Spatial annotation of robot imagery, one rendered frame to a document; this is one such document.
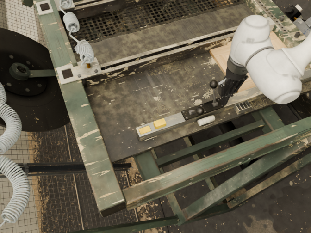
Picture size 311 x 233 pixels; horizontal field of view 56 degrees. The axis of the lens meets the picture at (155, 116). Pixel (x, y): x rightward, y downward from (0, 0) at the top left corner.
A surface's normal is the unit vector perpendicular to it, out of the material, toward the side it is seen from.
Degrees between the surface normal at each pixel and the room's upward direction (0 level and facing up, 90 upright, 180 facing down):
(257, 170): 0
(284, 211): 0
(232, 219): 0
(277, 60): 16
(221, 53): 50
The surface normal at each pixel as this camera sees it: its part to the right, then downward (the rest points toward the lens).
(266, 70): -0.56, -0.23
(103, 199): 0.04, -0.52
